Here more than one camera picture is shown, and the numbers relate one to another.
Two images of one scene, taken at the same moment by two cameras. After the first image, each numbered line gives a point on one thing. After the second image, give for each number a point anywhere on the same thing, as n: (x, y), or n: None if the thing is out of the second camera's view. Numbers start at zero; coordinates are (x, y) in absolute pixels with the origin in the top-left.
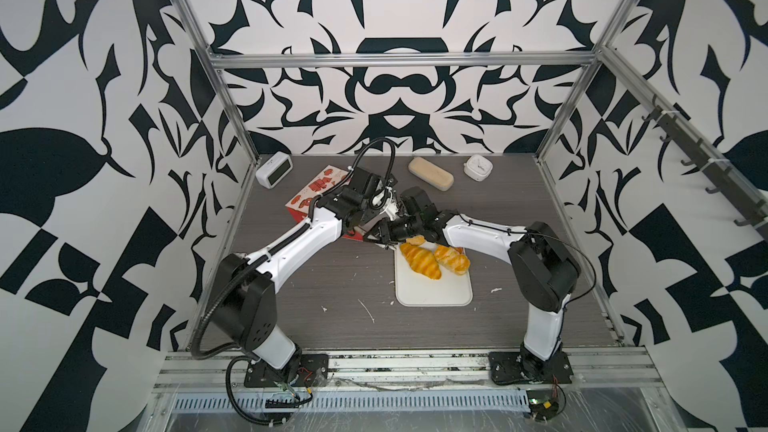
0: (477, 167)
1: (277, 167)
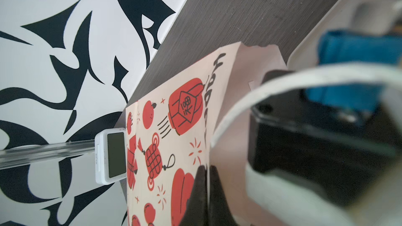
0: None
1: (110, 155)
